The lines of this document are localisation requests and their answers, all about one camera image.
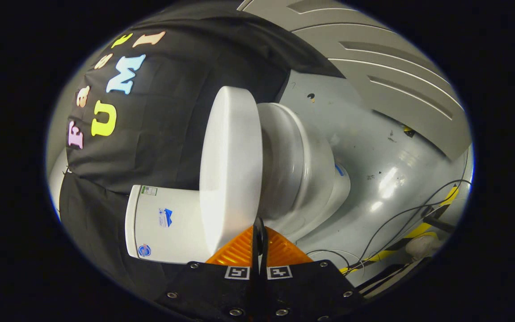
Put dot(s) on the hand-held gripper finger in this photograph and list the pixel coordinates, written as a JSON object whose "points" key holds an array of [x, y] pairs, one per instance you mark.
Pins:
{"points": [[264, 237], [256, 237]]}

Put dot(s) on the white toilet lid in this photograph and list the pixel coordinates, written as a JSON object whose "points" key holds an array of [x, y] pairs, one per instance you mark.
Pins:
{"points": [[230, 170]]}

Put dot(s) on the white ceramic toilet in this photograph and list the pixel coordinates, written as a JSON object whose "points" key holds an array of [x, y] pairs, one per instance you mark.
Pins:
{"points": [[302, 170]]}

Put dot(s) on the black backdrop cloth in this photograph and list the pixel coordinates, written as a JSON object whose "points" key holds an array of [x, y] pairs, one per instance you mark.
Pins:
{"points": [[163, 125]]}

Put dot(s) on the yellow black floor tape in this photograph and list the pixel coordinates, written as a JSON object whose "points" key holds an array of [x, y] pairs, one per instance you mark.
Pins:
{"points": [[418, 230]]}

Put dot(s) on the white rounded object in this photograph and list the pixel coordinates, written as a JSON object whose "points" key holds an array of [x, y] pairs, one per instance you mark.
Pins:
{"points": [[424, 247]]}

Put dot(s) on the black rod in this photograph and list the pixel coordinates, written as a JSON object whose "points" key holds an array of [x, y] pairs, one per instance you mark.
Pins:
{"points": [[438, 223]]}

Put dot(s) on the grey cabinet with white top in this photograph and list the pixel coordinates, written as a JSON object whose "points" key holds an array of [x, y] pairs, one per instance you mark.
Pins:
{"points": [[373, 76]]}

